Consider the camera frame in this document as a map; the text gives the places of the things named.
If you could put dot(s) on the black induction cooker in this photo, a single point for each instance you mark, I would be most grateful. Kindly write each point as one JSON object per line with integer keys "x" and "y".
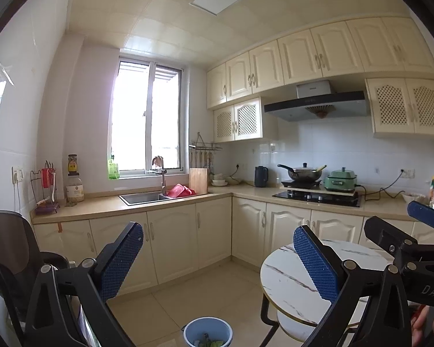
{"x": 293, "y": 183}

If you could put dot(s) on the frying pan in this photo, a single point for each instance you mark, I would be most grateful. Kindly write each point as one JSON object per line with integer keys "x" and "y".
{"x": 303, "y": 174}

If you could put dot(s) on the knife rack with knives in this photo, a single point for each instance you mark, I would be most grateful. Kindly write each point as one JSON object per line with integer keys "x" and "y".
{"x": 47, "y": 177}

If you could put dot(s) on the kitchen faucet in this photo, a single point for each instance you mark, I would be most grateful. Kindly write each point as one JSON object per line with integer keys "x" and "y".
{"x": 163, "y": 184}

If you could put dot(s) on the green dish soap bottle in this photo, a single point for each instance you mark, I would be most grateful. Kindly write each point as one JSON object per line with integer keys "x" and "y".
{"x": 113, "y": 170}

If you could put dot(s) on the white bowl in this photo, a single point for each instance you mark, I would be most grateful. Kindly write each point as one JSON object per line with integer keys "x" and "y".
{"x": 412, "y": 197}

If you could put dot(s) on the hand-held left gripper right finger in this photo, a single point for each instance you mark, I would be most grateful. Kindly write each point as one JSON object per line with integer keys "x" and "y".
{"x": 316, "y": 264}

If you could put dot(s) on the wall utensil rack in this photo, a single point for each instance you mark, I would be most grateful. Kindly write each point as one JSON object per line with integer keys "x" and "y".
{"x": 202, "y": 148}

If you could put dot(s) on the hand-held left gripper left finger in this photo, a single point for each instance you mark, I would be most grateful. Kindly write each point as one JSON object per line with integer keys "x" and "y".
{"x": 121, "y": 256}

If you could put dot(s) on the red plastic basket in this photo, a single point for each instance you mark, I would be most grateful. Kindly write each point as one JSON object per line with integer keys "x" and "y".
{"x": 181, "y": 191}

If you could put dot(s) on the stack of white bowls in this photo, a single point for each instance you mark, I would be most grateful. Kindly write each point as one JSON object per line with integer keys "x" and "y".
{"x": 218, "y": 180}

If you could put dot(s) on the green electric cooker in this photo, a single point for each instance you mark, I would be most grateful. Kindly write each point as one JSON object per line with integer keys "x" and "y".
{"x": 340, "y": 180}

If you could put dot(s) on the cream kitchen cabinets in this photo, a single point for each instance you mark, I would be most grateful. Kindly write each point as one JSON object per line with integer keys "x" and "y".
{"x": 173, "y": 242}
{"x": 300, "y": 58}

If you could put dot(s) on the dark chair with white shell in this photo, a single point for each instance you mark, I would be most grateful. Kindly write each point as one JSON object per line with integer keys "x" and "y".
{"x": 14, "y": 238}

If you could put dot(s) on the glass jar with label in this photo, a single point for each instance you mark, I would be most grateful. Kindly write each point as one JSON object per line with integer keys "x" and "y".
{"x": 75, "y": 191}

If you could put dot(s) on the blue-grey trash bin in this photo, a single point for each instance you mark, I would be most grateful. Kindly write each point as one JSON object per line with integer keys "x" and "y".
{"x": 202, "y": 327}

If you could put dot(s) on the black electric kettle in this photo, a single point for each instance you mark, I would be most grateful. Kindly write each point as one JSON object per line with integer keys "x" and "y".
{"x": 261, "y": 177}

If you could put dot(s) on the kitchen window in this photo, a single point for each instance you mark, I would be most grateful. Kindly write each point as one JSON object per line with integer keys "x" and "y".
{"x": 133, "y": 123}

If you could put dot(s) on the range hood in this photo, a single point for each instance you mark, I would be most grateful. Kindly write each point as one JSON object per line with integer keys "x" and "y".
{"x": 311, "y": 103}

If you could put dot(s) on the brown bottle yellow label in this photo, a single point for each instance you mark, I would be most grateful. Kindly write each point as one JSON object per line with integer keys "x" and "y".
{"x": 72, "y": 166}

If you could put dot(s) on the cream upper kitchen cabinets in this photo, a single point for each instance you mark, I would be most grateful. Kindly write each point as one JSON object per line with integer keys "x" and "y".
{"x": 300, "y": 58}

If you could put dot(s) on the black gas stove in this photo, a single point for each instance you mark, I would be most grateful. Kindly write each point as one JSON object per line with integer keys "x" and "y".
{"x": 311, "y": 198}

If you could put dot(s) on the wooden cutting board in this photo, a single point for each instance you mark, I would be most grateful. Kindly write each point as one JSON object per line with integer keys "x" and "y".
{"x": 198, "y": 180}

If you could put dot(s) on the person's right hand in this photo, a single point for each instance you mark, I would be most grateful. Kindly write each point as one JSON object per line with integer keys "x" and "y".
{"x": 418, "y": 327}

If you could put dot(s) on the steel kitchen sink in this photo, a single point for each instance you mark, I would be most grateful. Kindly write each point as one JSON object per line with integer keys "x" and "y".
{"x": 141, "y": 198}

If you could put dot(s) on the wooden spatula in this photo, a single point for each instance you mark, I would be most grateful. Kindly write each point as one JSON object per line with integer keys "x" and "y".
{"x": 321, "y": 168}

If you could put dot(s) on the round marble table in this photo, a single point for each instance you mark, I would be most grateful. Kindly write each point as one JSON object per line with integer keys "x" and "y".
{"x": 285, "y": 271}

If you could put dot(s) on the cream lower kitchen cabinets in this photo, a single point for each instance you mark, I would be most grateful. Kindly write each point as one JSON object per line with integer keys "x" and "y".
{"x": 173, "y": 242}

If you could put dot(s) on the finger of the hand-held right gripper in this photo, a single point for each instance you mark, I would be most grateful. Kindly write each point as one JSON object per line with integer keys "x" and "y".
{"x": 383, "y": 235}
{"x": 425, "y": 213}

